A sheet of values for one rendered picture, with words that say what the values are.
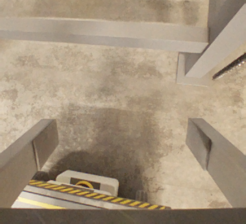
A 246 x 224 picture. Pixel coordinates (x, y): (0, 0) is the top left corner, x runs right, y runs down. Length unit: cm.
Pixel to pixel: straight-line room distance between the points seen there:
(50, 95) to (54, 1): 56
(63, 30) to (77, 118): 45
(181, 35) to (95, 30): 27
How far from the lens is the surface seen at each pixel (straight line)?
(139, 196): 79
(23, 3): 133
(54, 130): 16
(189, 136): 17
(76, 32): 63
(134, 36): 58
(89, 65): 95
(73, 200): 62
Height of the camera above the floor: 85
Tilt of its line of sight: 79 degrees down
